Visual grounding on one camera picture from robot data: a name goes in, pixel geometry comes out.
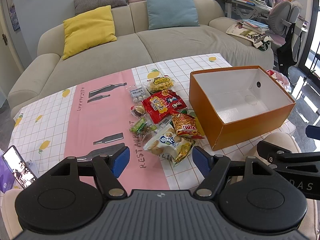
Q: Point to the beige sofa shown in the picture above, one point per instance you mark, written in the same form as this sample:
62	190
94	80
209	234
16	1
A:
136	45

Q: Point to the blue cushion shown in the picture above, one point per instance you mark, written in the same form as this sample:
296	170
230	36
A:
171	13

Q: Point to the orange chips snack bag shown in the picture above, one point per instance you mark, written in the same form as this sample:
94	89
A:
185	126

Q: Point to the white biscuit snack bag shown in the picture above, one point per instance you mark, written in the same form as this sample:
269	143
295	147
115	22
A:
168	145

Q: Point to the grey cushion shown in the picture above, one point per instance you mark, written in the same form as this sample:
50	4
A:
81	6

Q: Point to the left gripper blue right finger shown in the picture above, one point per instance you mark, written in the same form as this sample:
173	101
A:
203	160

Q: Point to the grey office chair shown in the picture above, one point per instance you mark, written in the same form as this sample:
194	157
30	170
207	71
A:
286	35

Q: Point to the pink trash bag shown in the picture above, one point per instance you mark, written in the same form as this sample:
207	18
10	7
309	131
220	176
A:
281	79

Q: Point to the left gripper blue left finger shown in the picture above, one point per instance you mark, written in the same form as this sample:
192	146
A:
119	160

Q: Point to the green sausage snack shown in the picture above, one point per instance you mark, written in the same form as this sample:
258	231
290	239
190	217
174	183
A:
143	128

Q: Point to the red snack bag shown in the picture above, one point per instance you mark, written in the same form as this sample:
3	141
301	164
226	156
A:
162	104

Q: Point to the smartphone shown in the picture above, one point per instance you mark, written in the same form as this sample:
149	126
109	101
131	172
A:
18	167

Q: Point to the small date walnut pack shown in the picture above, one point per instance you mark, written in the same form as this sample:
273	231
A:
138	110

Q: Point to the white balls snack pack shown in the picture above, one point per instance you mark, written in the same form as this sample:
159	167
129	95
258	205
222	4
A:
138	93

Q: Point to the orange cardboard box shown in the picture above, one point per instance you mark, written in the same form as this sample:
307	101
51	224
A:
236	104

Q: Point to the yellow cushion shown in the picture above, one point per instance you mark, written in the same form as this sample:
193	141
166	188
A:
88	30

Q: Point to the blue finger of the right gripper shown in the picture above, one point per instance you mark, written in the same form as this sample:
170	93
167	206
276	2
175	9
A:
283	158
313	132

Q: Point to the yellow waffle snack pack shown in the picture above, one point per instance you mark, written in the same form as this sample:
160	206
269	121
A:
157	84

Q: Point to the stack of books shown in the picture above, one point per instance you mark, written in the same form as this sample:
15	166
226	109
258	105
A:
252	31

